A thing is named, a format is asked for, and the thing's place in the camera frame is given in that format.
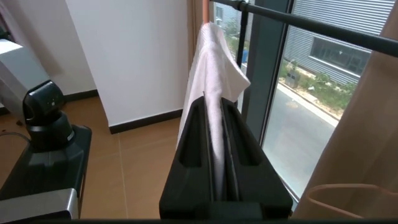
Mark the black clothes rack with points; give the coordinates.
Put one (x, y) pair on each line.
(326, 29)

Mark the white printed t-shirt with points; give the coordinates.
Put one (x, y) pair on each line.
(214, 77)

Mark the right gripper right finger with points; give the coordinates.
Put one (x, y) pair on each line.
(258, 180)

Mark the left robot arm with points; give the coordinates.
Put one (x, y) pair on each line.
(46, 124)

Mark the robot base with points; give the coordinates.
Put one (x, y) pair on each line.
(46, 174)

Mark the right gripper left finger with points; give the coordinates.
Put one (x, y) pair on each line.
(186, 180)

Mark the window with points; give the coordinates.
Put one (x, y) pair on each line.
(295, 130)

